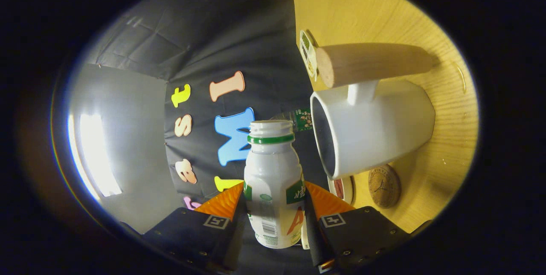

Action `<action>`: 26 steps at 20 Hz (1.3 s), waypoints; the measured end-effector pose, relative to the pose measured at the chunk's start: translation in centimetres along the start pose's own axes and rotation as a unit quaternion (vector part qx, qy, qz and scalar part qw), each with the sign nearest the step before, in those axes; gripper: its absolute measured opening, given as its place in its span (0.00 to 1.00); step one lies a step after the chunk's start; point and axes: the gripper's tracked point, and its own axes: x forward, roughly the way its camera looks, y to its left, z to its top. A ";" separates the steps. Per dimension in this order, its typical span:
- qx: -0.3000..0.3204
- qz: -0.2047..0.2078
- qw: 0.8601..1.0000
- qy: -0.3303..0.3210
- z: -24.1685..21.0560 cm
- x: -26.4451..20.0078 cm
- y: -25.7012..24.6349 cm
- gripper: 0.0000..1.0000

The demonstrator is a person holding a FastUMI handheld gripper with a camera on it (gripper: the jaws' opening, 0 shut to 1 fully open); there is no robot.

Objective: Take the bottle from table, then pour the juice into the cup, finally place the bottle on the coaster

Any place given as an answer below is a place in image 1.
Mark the round cork coaster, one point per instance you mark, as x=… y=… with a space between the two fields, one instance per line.
x=384 y=189

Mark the black backdrop cloth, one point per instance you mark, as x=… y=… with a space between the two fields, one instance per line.
x=213 y=32

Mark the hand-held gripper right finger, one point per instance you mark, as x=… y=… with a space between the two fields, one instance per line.
x=362 y=232

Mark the wooden table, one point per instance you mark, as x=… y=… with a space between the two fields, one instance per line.
x=367 y=6

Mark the red meat slice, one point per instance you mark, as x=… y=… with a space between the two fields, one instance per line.
x=339 y=189

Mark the white divided tray with beans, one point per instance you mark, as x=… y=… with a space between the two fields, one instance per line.
x=308 y=53

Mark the clear plastic water bottle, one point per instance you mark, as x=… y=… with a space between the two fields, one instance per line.
x=303 y=119

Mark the round beige plate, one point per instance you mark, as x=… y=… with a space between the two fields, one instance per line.
x=349 y=189

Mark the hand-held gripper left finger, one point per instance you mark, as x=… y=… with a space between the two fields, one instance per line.
x=192 y=232

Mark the white juice bottle green label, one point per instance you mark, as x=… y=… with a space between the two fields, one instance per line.
x=273 y=172

